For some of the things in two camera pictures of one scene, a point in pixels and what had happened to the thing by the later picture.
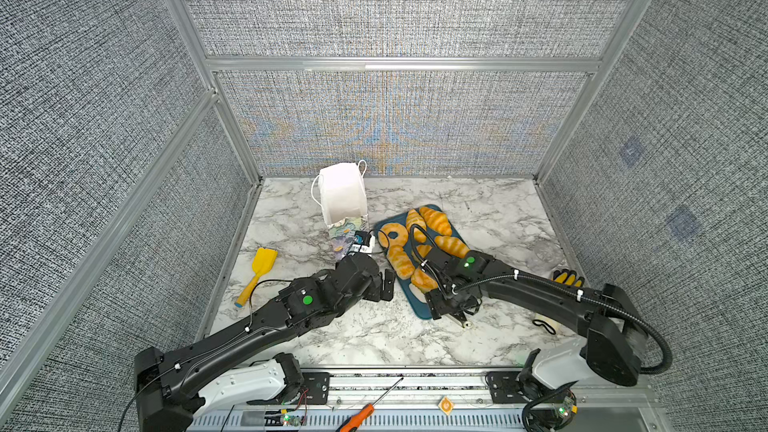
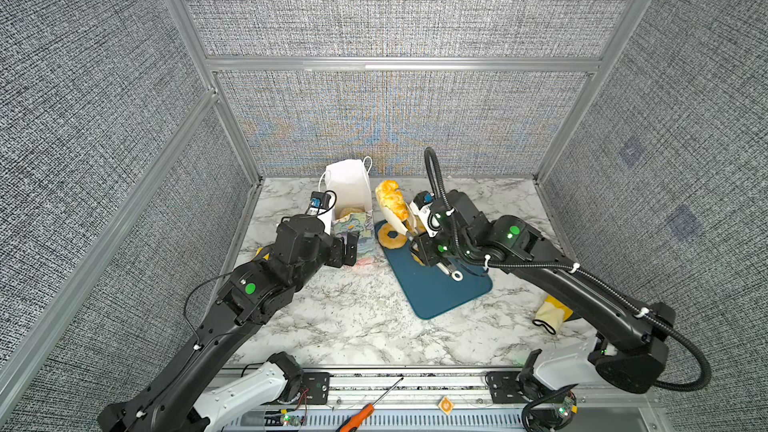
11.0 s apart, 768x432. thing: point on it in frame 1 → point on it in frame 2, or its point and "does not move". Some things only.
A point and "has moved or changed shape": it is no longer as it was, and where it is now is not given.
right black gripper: x=436 y=307 → x=424 y=251
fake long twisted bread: x=400 y=262 → x=389 y=195
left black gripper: x=377 y=294 → x=338 y=256
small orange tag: x=446 y=405 does not move
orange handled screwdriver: x=352 y=424 does not move
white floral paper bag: x=341 y=191 has moved or changed shape
